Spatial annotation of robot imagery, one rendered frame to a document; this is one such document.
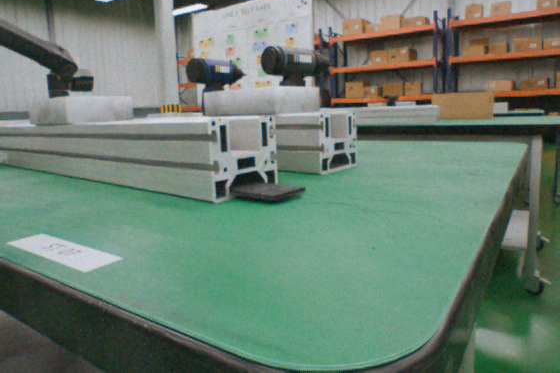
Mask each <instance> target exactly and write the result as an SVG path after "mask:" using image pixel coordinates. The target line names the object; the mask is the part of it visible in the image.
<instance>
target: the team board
mask: <svg viewBox="0 0 560 373"><path fill-rule="evenodd" d="M192 26H193V35H192V39H193V52H194V58H203V59H206V58H210V59H218V60H225V61H228V62H233V63H235V64H236V65H237V66H238V68H240V69H241V70H242V71H243V73H244V74H246V73H247V75H246V76H243V78H242V79H240V80H237V82H235V83H234V84H232V85H225V86H224V88H225V91H230V90H241V89H251V88H262V87H273V86H279V82H280V81H281V80H282V76H274V75H268V74H266V73H265V72H263V70H262V67H261V64H260V58H261V54H262V53H263V51H264V49H265V48H266V47H268V46H284V47H293V48H301V49H309V50H313V51H314V28H313V0H255V1H250V2H246V3H242V4H238V5H234V6H230V7H223V8H218V9H214V10H210V11H206V12H202V13H197V14H193V15H192ZM304 80H306V85H305V87H313V88H315V77H311V76H308V77H306V78H304ZM203 88H204V84H198V83H196V93H197V106H199V107H201V104H202V93H203Z"/></svg>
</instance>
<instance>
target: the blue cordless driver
mask: <svg viewBox="0 0 560 373"><path fill-rule="evenodd" d="M246 75H247V73H246V74H244V73H243V71H242V70H241V69H240V68H238V66H237V65H236V64H235V63H233V62H228V61H225V60H218V59H210V58H206V59H203V58H193V59H190V60H189V61H188V63H187V67H186V77H187V79H188V80H189V81H191V82H193V83H198V84H204V88H203V93H209V92H220V91H225V88H224V86H225V85H232V84H234V83H235V82H237V80H240V79H242V78H243V76H246ZM203 93H202V104H201V112H202V116H205V110H204V96H203Z"/></svg>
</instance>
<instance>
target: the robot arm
mask: <svg viewBox="0 0 560 373"><path fill-rule="evenodd" d="M0 46H3V47H5V48H6V49H8V50H13V51H14V52H16V53H18V54H20V55H23V56H24V57H26V58H28V59H30V60H33V61H35V62H37V63H38V64H39V65H41V66H43V67H44V68H46V69H48V70H50V73H48V74H46V78H47V86H48V93H49V99H53V98H60V97H70V93H69V90H70V91H71V92H92V91H93V89H94V79H95V78H94V77H93V75H92V74H91V72H90V71H89V70H88V69H84V68H78V66H77V65H76V63H75V60H74V59H73V57H72V56H71V54H70V53H69V52H68V51H67V50H66V48H64V47H62V46H60V45H58V44H57V43H55V44H54V43H50V42H48V41H45V40H43V39H40V38H38V37H37V36H35V35H33V34H31V33H27V32H26V31H24V30H22V29H21V28H19V27H18V26H16V25H14V24H10V23H8V22H7V21H5V20H3V19H1V18H0Z"/></svg>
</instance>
